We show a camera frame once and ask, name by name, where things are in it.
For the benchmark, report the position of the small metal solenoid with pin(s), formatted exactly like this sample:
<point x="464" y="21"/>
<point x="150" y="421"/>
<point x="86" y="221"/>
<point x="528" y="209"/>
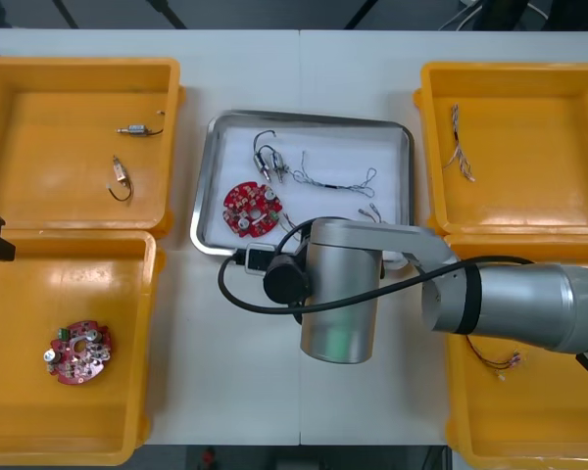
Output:
<point x="120" y="171"/>
<point x="137" y="129"/>
<point x="278" y="164"/>
<point x="259" y="162"/>

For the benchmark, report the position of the steel tray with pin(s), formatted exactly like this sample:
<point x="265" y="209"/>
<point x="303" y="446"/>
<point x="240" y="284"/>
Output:
<point x="313" y="117"/>

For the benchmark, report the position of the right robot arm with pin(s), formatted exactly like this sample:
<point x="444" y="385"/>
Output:
<point x="338" y="294"/>

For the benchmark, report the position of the yellow-orange plastic bin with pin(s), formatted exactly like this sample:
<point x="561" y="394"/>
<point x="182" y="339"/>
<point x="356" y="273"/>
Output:
<point x="54" y="416"/>
<point x="127" y="208"/>
<point x="544" y="416"/>
<point x="519" y="205"/>

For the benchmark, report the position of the round red circuit board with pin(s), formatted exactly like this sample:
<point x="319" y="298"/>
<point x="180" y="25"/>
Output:
<point x="245" y="201"/>
<point x="78" y="362"/>

